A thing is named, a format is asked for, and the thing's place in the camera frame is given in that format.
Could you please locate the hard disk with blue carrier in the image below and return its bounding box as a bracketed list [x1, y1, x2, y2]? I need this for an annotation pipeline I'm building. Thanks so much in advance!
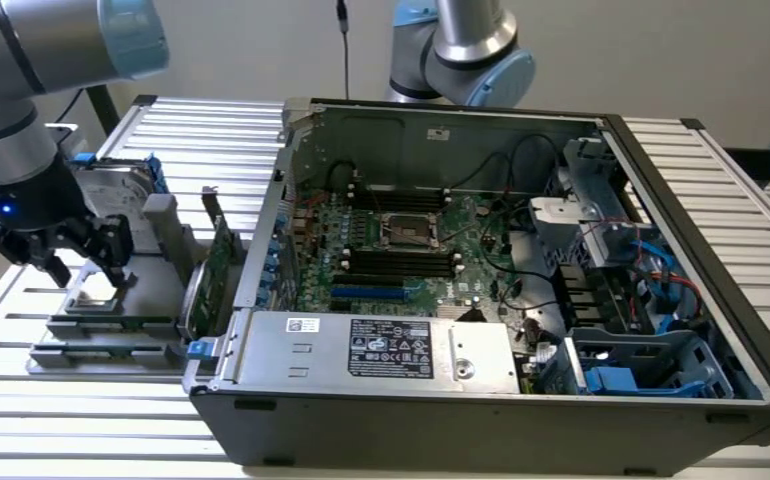
[67, 153, 169, 257]

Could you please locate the green graphics card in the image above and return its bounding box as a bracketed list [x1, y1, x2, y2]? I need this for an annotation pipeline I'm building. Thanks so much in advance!
[179, 186, 246, 342]

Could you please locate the black stand post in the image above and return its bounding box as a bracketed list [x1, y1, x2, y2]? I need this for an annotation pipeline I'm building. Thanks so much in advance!
[83, 83, 122, 152]

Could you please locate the blue release latch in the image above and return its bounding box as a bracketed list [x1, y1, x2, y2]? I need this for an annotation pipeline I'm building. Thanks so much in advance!
[185, 337, 218, 362]

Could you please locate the black hanging cable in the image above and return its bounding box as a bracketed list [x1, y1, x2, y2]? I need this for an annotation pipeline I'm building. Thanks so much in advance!
[334, 0, 354, 101]

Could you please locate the blue grey plastic disk bay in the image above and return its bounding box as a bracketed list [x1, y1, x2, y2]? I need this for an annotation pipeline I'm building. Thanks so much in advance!
[564, 327, 737, 400]

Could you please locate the green motherboard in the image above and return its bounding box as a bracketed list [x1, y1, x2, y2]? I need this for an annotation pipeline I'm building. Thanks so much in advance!
[286, 192, 525, 326]

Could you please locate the green RAM stick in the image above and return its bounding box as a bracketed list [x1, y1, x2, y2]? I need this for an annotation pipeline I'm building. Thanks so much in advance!
[30, 342, 183, 362]
[47, 312, 183, 332]

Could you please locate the short black power wire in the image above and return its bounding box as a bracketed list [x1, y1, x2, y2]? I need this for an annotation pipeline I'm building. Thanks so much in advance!
[452, 152, 513, 192]

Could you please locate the black expansion slot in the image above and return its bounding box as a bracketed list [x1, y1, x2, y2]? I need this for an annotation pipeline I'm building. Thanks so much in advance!
[332, 272, 406, 288]

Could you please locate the thick black wire loop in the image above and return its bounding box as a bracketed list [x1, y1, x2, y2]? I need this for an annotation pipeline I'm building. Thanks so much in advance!
[328, 159, 360, 192]

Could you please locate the silver power supply unit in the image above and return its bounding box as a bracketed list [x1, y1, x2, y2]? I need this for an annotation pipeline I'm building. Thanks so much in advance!
[213, 309, 520, 395]

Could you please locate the grey parts rack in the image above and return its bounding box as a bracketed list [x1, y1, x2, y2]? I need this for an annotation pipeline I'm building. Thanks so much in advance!
[26, 193, 246, 376]

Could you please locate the black open PC case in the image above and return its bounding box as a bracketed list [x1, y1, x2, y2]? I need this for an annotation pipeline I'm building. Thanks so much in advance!
[182, 97, 770, 476]

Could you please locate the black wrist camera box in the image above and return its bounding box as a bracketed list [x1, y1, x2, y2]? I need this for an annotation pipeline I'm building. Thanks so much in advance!
[0, 221, 29, 266]

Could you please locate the blue expansion slot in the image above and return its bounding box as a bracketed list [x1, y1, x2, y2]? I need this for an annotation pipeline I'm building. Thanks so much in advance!
[328, 285, 406, 302]

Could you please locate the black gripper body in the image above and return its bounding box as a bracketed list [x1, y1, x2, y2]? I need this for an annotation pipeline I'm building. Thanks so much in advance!
[0, 152, 101, 247]

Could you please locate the aluminium frame with black plate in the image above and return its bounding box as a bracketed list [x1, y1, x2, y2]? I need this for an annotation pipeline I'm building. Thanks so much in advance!
[721, 122, 770, 204]

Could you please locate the grey metal disk bay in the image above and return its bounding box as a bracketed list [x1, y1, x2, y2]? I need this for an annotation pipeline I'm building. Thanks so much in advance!
[528, 137, 666, 274]

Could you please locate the long black looped wire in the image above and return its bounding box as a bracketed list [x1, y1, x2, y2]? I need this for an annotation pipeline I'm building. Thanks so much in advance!
[510, 133, 564, 202]

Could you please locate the metal CPU socket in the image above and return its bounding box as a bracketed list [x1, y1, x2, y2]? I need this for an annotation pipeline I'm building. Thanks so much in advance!
[373, 212, 444, 247]

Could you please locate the red data wire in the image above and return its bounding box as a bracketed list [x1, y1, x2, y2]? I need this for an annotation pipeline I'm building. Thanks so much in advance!
[629, 259, 704, 324]

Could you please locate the blue data wire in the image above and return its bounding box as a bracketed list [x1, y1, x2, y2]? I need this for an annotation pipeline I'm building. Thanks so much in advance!
[628, 238, 677, 282]

